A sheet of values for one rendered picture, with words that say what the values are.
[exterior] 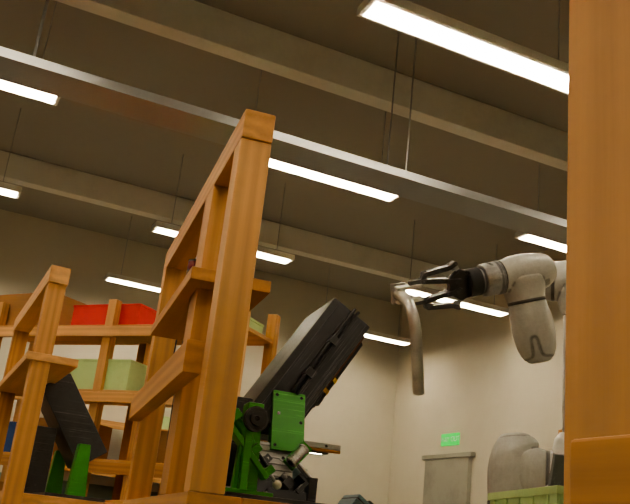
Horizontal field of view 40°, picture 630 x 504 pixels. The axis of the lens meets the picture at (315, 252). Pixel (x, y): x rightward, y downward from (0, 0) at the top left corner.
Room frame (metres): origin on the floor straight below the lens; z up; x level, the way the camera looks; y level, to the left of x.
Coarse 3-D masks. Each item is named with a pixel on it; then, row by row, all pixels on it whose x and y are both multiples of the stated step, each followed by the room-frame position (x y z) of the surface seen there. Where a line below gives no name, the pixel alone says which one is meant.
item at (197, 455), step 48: (240, 144) 2.21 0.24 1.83; (240, 192) 2.21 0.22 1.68; (240, 240) 2.22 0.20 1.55; (240, 288) 2.22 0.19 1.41; (192, 336) 2.58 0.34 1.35; (240, 336) 2.23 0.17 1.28; (144, 384) 3.62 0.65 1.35; (192, 384) 2.58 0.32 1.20; (144, 432) 3.56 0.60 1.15; (192, 432) 2.28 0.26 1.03; (144, 480) 3.57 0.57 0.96; (192, 480) 2.21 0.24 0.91
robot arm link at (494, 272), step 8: (480, 264) 2.16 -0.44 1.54; (488, 264) 2.15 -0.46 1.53; (496, 264) 2.15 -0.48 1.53; (488, 272) 2.13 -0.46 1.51; (496, 272) 2.14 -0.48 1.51; (504, 272) 2.14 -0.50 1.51; (488, 280) 2.14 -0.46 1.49; (496, 280) 2.14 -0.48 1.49; (504, 280) 2.14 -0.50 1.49; (488, 288) 2.15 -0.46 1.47; (496, 288) 2.15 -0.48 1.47; (504, 288) 2.16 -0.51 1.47
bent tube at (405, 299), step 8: (392, 288) 2.15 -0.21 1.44; (392, 296) 2.16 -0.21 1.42; (400, 296) 2.10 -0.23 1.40; (408, 296) 2.08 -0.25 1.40; (392, 304) 2.17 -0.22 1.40; (408, 304) 2.06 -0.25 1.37; (408, 312) 2.06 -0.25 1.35; (416, 312) 2.06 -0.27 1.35; (408, 320) 2.06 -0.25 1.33; (416, 320) 2.05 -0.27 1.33; (416, 328) 2.06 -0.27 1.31; (416, 336) 2.06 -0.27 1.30; (416, 344) 2.07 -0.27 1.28; (416, 352) 2.09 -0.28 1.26; (416, 360) 2.10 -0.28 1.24; (416, 368) 2.11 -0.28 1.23; (416, 376) 2.12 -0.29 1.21; (416, 384) 2.14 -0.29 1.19; (416, 392) 2.15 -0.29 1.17; (424, 392) 2.16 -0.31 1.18
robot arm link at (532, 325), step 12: (540, 300) 2.16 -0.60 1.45; (516, 312) 2.18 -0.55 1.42; (528, 312) 2.16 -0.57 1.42; (540, 312) 2.16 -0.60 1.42; (516, 324) 2.19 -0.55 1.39; (528, 324) 2.17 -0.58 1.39; (540, 324) 2.17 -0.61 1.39; (552, 324) 2.19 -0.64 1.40; (516, 336) 2.21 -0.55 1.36; (528, 336) 2.18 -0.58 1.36; (540, 336) 2.17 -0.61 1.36; (552, 336) 2.19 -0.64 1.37; (528, 348) 2.20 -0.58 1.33; (540, 348) 2.19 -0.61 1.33; (552, 348) 2.20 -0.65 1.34; (528, 360) 2.23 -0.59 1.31; (540, 360) 2.21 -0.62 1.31
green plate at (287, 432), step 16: (272, 400) 2.94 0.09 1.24; (288, 400) 2.95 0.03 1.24; (304, 400) 2.96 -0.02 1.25; (272, 416) 2.91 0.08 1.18; (288, 416) 2.93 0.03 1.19; (304, 416) 2.95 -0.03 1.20; (272, 432) 2.90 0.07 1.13; (288, 432) 2.92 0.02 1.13; (272, 448) 2.89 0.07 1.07; (288, 448) 2.91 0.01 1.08
